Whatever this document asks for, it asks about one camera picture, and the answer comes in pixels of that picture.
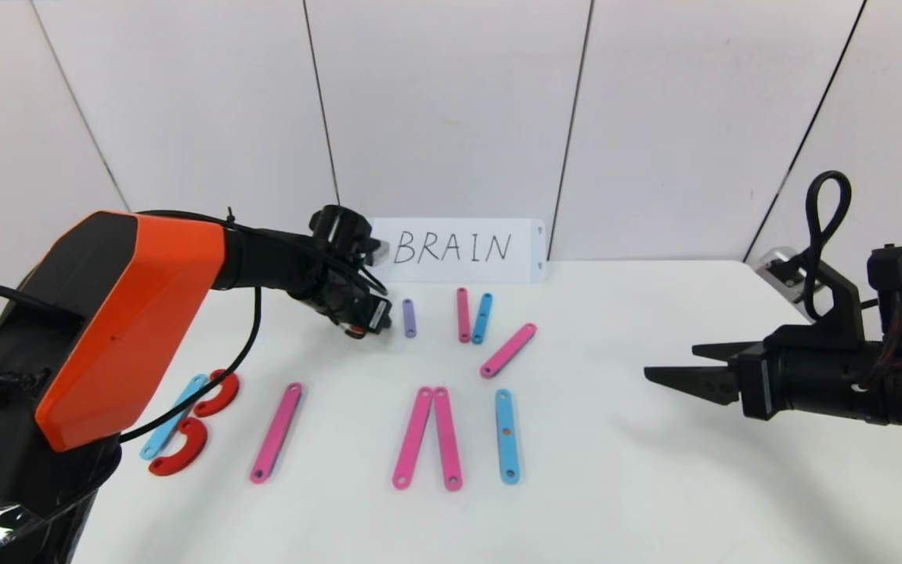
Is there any black plastic-wrapped robot torso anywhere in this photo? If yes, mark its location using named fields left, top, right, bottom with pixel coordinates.
left=0, top=446, right=119, bottom=564

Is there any long blue bar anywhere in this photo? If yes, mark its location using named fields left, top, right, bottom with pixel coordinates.
left=139, top=373, right=208, bottom=461
left=495, top=389, right=521, bottom=485

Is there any white sign reading BRAIN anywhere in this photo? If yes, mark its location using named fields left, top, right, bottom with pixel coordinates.
left=365, top=218, right=547, bottom=284

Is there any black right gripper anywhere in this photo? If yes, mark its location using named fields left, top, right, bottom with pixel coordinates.
left=644, top=340, right=889, bottom=426

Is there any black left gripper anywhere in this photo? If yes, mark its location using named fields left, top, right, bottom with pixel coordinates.
left=324, top=269, right=393, bottom=336

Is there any black right camera bracket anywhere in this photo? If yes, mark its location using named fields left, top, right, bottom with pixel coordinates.
left=792, top=258, right=863, bottom=345

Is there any long pink bar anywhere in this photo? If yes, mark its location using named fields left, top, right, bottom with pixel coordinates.
left=392, top=386, right=434, bottom=491
left=480, top=323, right=538, bottom=379
left=250, top=382, right=304, bottom=484
left=433, top=387, right=464, bottom=493

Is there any black looped right arm cable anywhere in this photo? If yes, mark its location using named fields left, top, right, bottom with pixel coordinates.
left=803, top=171, right=853, bottom=322

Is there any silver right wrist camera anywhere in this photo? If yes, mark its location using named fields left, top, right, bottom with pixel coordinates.
left=756, top=249, right=808, bottom=287

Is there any short blue bar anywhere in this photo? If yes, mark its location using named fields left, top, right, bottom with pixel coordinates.
left=472, top=292, right=494, bottom=345

